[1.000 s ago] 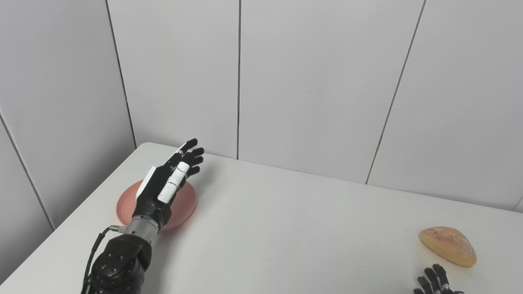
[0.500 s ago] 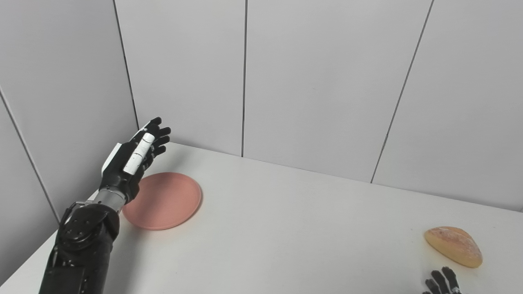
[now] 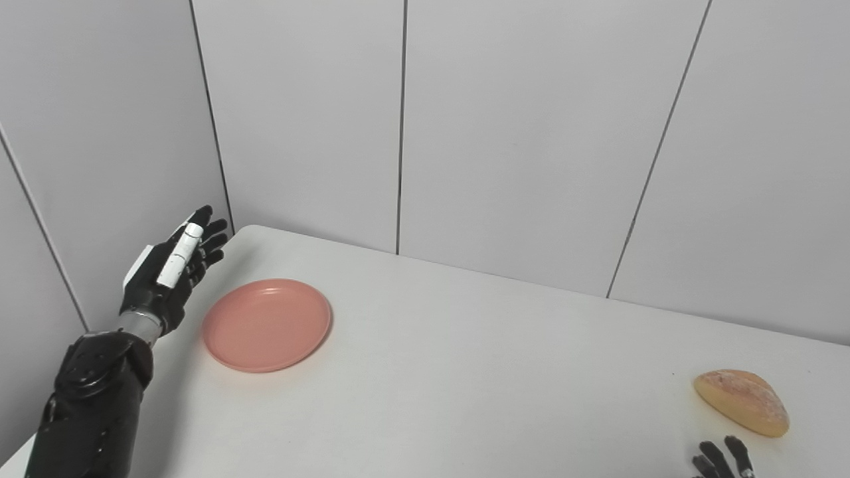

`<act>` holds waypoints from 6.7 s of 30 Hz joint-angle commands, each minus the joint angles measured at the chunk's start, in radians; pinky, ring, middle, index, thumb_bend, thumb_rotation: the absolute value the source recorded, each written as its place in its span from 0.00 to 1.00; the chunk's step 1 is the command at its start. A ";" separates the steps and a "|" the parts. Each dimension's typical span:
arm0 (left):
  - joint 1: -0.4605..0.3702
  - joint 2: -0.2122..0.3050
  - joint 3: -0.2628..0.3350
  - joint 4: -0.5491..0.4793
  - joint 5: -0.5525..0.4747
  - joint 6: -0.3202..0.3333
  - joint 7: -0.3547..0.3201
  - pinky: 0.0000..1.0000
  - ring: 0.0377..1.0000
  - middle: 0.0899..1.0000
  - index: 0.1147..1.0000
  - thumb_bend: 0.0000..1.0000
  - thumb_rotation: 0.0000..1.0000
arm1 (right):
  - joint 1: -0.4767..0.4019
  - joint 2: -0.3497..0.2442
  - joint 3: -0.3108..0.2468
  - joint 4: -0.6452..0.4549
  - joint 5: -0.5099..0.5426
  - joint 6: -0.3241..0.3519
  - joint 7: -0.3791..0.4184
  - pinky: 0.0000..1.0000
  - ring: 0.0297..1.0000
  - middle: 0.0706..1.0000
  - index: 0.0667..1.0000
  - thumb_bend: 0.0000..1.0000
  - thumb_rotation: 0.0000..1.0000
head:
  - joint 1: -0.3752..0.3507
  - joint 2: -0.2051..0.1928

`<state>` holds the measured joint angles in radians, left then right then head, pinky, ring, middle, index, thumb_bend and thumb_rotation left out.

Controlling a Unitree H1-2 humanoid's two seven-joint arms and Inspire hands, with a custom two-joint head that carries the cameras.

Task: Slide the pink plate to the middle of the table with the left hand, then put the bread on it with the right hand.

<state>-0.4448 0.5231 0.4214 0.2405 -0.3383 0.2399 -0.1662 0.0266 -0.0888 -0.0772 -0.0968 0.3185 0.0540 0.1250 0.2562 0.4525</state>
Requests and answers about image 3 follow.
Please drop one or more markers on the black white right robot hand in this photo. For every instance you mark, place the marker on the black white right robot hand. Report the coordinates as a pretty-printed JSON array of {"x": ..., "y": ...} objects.
[{"x": 720, "y": 465}]

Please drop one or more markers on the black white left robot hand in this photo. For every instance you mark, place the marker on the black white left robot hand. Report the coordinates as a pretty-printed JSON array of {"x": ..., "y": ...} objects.
[{"x": 156, "y": 295}]

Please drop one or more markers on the oval bread roll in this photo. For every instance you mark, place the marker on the oval bread roll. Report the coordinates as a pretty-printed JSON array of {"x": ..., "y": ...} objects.
[{"x": 742, "y": 401}]

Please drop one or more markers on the pink round plate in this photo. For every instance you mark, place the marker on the pink round plate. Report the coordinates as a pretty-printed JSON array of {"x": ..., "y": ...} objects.
[{"x": 265, "y": 325}]

